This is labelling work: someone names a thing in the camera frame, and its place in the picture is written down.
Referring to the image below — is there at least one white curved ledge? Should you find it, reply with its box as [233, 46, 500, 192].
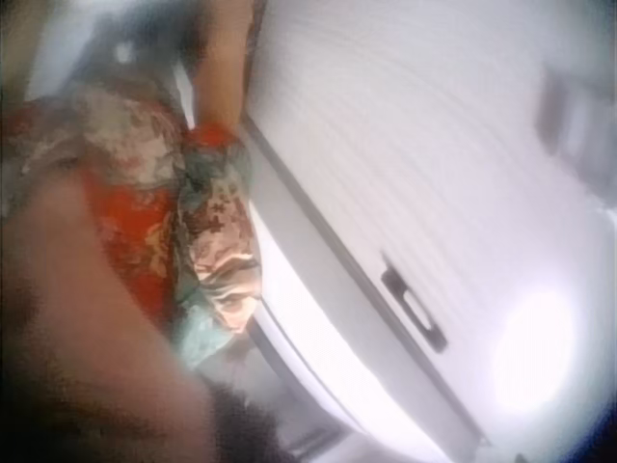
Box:
[248, 211, 447, 463]

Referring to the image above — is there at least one white ribbed roller shutter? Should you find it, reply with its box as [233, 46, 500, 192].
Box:
[239, 0, 617, 463]

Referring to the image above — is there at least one black shutter handle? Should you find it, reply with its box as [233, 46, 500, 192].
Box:
[379, 250, 449, 354]

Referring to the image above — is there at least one grey wall fixture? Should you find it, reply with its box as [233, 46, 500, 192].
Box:
[533, 60, 617, 171]

